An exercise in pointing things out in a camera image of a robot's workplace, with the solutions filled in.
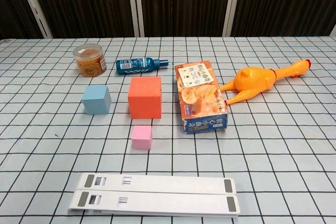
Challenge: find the yellow rubber chicken toy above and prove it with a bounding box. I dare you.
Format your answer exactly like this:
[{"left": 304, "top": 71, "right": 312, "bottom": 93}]
[{"left": 219, "top": 59, "right": 313, "bottom": 106}]

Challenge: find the blue spray bottle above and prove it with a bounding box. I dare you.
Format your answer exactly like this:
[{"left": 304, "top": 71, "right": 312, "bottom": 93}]
[{"left": 115, "top": 56, "right": 169, "bottom": 76}]

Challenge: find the small pink cube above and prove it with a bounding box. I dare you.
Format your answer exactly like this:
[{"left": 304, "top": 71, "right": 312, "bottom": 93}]
[{"left": 131, "top": 125, "right": 153, "bottom": 151}]

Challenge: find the clear jar of rubber bands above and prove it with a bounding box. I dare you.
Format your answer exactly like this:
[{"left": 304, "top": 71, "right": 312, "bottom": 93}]
[{"left": 73, "top": 43, "right": 108, "bottom": 78}]

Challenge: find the checkered tablecloth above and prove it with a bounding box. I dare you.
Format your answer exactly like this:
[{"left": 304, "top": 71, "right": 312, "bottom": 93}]
[{"left": 0, "top": 35, "right": 336, "bottom": 224}]

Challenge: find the light blue block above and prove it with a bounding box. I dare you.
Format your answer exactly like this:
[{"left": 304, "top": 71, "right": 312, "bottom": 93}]
[{"left": 81, "top": 84, "right": 112, "bottom": 115}]

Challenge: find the orange-red cube block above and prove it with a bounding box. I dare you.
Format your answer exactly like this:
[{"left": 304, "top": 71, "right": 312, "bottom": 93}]
[{"left": 128, "top": 76, "right": 162, "bottom": 120}]

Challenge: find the orange cookie box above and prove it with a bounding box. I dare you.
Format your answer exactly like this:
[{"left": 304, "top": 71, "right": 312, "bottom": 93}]
[{"left": 174, "top": 60, "right": 229, "bottom": 136}]

